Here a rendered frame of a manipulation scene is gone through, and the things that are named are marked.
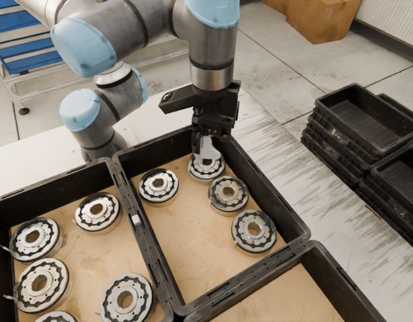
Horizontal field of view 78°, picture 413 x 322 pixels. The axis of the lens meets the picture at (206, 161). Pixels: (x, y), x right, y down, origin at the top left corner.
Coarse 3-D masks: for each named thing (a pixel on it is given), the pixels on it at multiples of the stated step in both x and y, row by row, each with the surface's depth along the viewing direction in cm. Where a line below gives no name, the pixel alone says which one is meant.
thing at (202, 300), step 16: (144, 144) 65; (128, 192) 57; (272, 192) 57; (288, 208) 55; (144, 224) 52; (304, 224) 52; (304, 240) 50; (272, 256) 50; (160, 272) 46; (240, 272) 46; (256, 272) 47; (224, 288) 46; (176, 304) 43; (192, 304) 43
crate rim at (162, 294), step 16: (96, 160) 62; (112, 160) 62; (64, 176) 59; (112, 176) 59; (16, 192) 57; (128, 208) 54; (144, 240) 51; (144, 256) 48; (160, 288) 45; (160, 304) 43; (160, 320) 42
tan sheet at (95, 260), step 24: (48, 216) 64; (72, 216) 64; (72, 240) 60; (96, 240) 60; (120, 240) 60; (24, 264) 57; (72, 264) 57; (96, 264) 57; (120, 264) 57; (144, 264) 57; (72, 288) 54; (96, 288) 54; (24, 312) 51; (72, 312) 51
